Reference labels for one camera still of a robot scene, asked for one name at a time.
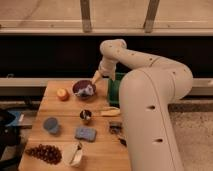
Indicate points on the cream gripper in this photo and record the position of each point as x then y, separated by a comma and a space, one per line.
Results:
97, 76

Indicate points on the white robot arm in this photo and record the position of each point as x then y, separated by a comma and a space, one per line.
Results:
144, 94

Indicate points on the small metal cup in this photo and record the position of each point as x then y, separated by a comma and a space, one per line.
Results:
86, 116

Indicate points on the green plastic tray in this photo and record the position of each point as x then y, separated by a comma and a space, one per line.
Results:
113, 90

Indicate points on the purple bowl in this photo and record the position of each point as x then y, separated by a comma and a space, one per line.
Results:
82, 84

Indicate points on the orange apple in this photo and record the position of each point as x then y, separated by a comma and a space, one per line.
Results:
62, 94

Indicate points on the small dark metal box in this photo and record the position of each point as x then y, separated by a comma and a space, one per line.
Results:
115, 127

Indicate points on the blue sponge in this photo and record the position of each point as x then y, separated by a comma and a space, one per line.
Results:
85, 133

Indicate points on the bunch of dark grapes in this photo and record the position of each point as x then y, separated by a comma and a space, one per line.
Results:
47, 153

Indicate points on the dark chair at left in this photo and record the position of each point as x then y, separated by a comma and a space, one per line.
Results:
9, 136

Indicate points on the black handled knife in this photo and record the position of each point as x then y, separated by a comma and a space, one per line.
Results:
122, 141

